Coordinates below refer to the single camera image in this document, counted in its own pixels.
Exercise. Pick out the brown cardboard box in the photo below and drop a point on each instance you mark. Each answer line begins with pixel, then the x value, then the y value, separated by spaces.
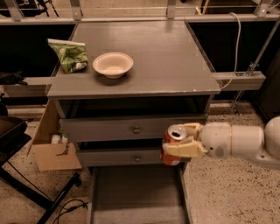
pixel 51 150

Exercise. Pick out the grey middle drawer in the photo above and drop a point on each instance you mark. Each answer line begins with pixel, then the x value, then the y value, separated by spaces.
pixel 138 156

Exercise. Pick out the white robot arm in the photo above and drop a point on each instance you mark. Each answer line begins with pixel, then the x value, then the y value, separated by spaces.
pixel 258 145

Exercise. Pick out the black chair base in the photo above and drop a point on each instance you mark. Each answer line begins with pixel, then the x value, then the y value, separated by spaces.
pixel 15 208

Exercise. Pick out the green chip bag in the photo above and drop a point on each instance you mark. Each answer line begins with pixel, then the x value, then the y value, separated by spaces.
pixel 72 55

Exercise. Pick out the red coke can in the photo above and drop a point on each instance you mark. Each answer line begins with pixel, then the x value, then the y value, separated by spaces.
pixel 172 137

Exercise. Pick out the white paper bowl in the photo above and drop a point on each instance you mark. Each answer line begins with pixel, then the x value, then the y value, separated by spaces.
pixel 113 65

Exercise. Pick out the grey open bottom drawer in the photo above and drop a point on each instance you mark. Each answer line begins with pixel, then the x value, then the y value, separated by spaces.
pixel 138 194

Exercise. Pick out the grey drawer cabinet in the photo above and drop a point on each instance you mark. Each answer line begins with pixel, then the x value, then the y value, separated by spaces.
pixel 169 78

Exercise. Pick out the grey top drawer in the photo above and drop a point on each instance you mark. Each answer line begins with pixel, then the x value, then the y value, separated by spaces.
pixel 123 128

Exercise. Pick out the grey metal rail frame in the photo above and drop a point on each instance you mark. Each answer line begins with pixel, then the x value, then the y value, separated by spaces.
pixel 75 14

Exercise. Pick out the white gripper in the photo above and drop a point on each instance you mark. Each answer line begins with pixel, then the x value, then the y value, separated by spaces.
pixel 216 139

